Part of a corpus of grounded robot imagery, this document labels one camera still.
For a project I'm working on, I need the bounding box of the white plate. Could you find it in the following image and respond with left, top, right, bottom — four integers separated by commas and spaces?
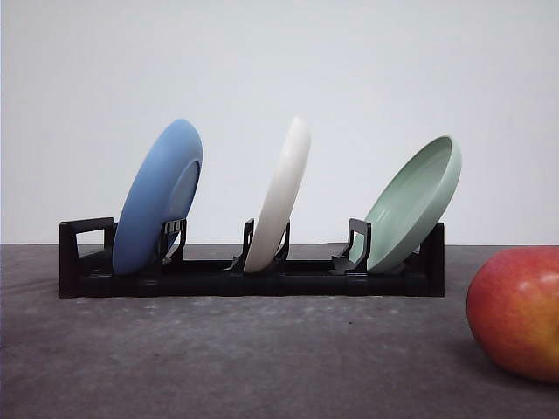
245, 116, 311, 273

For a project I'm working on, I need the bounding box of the blue plate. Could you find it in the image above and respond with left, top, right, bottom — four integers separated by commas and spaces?
113, 119, 203, 277

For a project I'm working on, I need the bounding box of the green plate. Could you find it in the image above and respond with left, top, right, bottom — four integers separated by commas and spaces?
350, 134, 462, 273

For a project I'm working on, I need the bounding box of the black plate rack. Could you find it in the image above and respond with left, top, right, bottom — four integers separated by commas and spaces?
60, 216, 445, 299

